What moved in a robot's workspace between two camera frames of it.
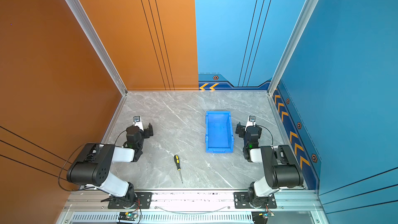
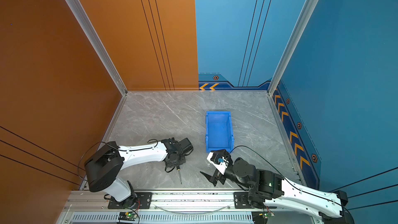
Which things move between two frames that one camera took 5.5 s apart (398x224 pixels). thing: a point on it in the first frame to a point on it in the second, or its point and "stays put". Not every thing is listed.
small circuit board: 259,217 to 268,214
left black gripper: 146,134 to 173,166
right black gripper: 242,128 to 213,180
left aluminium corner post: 90,31 stays put
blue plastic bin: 219,135 stays put
